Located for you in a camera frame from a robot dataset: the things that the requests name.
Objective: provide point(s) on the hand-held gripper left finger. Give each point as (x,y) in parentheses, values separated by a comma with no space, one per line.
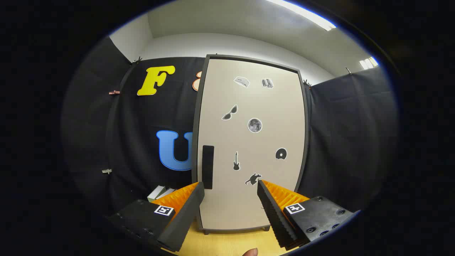
(185,217)

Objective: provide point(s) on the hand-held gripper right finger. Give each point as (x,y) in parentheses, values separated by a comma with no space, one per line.
(275,217)

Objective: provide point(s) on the green and white book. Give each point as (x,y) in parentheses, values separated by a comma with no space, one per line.
(155,193)

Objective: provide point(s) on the grey cabinet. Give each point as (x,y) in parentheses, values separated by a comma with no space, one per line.
(194,142)

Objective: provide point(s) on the black backdrop cloth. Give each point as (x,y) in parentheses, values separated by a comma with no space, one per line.
(135,142)

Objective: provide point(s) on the black clip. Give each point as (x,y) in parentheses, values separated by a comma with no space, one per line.
(137,60)
(307,84)

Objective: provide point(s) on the long ceiling light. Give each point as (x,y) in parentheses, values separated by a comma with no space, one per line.
(309,16)

